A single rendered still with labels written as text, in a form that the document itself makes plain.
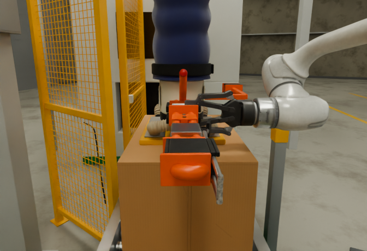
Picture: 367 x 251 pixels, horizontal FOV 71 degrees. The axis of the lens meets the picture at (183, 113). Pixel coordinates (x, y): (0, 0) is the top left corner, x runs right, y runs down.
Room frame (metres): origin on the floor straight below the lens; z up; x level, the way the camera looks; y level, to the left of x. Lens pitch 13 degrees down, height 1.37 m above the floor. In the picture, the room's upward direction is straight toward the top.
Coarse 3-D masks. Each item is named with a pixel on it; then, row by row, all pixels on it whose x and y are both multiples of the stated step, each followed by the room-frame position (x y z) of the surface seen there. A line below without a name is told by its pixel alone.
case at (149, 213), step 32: (128, 160) 0.68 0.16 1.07; (224, 160) 0.68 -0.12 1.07; (256, 160) 0.68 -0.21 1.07; (128, 192) 0.67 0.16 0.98; (160, 192) 0.67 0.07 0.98; (192, 192) 0.67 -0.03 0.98; (224, 192) 0.67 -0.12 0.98; (128, 224) 0.67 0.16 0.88; (160, 224) 0.67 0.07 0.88; (192, 224) 0.67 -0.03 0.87; (224, 224) 0.67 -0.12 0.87
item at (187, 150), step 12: (168, 144) 0.39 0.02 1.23; (180, 144) 0.39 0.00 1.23; (192, 144) 0.39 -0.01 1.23; (204, 144) 0.39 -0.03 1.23; (168, 156) 0.34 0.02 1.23; (180, 156) 0.35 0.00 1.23; (192, 156) 0.35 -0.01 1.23; (204, 156) 0.35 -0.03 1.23; (168, 168) 0.34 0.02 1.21; (168, 180) 0.34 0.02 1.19; (180, 180) 0.34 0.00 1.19; (192, 180) 0.35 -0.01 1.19; (204, 180) 0.35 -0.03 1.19
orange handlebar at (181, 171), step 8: (232, 88) 1.24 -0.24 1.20; (240, 96) 1.02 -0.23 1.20; (176, 112) 0.69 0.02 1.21; (176, 120) 0.60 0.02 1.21; (192, 120) 0.60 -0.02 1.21; (176, 136) 0.47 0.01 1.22; (192, 136) 0.48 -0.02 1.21; (176, 168) 0.34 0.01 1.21; (184, 168) 0.33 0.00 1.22; (192, 168) 0.33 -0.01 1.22; (200, 168) 0.34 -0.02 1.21; (208, 168) 0.34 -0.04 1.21; (176, 176) 0.33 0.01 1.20; (184, 176) 0.33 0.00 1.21; (192, 176) 0.33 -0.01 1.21; (200, 176) 0.33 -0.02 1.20
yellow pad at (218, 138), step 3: (204, 114) 1.06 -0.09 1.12; (210, 135) 0.85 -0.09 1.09; (213, 135) 0.85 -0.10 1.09; (216, 135) 0.85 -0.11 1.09; (219, 135) 0.85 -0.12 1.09; (222, 135) 0.87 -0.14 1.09; (210, 138) 0.83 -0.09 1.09; (216, 138) 0.83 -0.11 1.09; (219, 138) 0.83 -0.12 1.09; (222, 138) 0.83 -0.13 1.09; (216, 141) 0.82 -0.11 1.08; (219, 141) 0.82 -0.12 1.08; (222, 141) 0.82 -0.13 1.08; (225, 141) 0.82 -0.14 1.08
